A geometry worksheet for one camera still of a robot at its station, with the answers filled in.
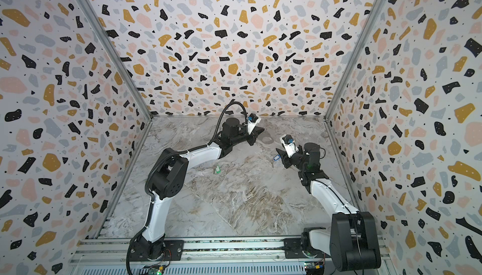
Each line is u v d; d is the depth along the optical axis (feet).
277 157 3.39
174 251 2.40
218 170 3.20
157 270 2.30
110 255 2.40
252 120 2.62
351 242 1.38
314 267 2.35
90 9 2.47
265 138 3.14
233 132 2.48
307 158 2.13
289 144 2.39
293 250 2.41
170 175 1.80
